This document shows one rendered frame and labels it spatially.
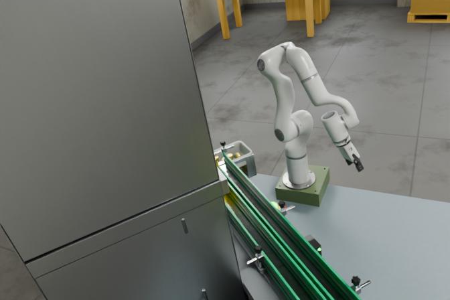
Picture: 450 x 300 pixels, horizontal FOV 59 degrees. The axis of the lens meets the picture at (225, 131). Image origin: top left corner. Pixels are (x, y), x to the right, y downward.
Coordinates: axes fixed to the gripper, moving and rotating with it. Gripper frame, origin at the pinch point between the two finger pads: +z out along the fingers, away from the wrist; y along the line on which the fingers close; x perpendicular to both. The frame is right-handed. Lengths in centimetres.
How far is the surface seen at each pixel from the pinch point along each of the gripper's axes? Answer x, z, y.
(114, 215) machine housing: 88, -73, -55
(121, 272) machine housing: 99, -55, -51
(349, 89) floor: -129, 98, 272
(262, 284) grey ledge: 67, -10, -42
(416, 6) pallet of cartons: -346, 112, 407
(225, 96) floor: -4, 37, 347
